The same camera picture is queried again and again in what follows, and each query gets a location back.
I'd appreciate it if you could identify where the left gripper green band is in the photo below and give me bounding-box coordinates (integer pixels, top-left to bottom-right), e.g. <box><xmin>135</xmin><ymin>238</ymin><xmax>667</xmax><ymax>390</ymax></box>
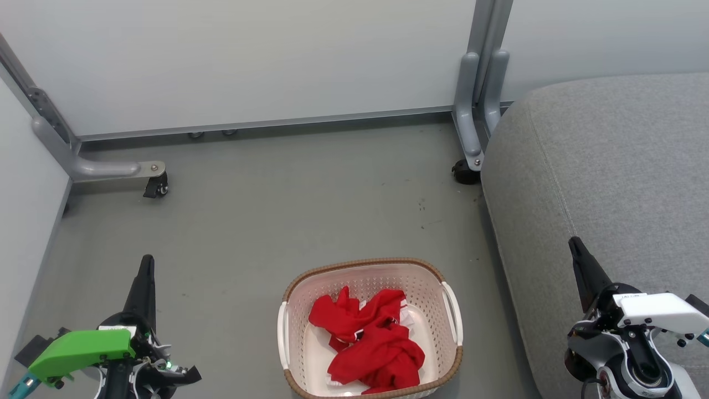
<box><xmin>28</xmin><ymin>255</ymin><xmax>167</xmax><ymax>384</ymax></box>

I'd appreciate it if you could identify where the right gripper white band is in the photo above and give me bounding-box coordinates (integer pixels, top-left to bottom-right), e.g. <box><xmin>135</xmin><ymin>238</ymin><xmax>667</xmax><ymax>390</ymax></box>
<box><xmin>568</xmin><ymin>237</ymin><xmax>709</xmax><ymax>336</ymax></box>

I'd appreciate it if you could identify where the grey fabric sofa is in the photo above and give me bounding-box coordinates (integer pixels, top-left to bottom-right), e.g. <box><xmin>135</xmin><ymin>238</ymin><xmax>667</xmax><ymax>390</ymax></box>
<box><xmin>480</xmin><ymin>72</ymin><xmax>709</xmax><ymax>399</ymax></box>

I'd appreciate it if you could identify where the black caster wheel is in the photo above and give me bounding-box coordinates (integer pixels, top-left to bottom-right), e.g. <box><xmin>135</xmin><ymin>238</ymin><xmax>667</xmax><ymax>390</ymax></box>
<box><xmin>142</xmin><ymin>171</ymin><xmax>169</xmax><ymax>199</ymax></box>
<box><xmin>451</xmin><ymin>159</ymin><xmax>481</xmax><ymax>185</ymax></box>

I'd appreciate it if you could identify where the grey partition foot with plate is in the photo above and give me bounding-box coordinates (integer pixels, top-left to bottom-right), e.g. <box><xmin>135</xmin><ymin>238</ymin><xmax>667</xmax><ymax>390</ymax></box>
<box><xmin>0</xmin><ymin>33</ymin><xmax>167</xmax><ymax>183</ymax></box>

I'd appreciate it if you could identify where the white perforated laundry basket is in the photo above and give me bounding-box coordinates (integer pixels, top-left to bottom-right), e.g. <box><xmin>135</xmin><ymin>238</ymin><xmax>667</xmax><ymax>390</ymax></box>
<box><xmin>277</xmin><ymin>257</ymin><xmax>464</xmax><ymax>399</ymax></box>

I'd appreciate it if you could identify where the grey curved partition foot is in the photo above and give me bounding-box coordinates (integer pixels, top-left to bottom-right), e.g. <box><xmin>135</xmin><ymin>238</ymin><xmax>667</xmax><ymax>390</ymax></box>
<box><xmin>453</xmin><ymin>51</ymin><xmax>484</xmax><ymax>172</ymax></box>
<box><xmin>483</xmin><ymin>49</ymin><xmax>510</xmax><ymax>135</ymax></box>

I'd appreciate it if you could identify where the left camera cable teal plug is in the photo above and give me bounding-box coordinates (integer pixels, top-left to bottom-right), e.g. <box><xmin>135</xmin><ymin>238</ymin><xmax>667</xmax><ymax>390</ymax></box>
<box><xmin>7</xmin><ymin>373</ymin><xmax>40</xmax><ymax>399</ymax></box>

